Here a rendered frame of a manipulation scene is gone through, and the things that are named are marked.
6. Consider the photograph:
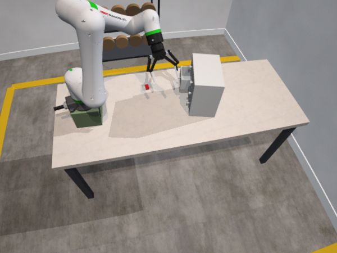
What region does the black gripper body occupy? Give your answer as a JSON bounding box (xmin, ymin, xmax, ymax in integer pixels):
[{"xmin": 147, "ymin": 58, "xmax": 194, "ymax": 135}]
[{"xmin": 151, "ymin": 43, "xmax": 166, "ymax": 61}]

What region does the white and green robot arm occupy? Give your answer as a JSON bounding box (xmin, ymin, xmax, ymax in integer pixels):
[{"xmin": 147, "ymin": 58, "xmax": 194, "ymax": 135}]
[{"xmin": 54, "ymin": 0, "xmax": 164, "ymax": 113}]

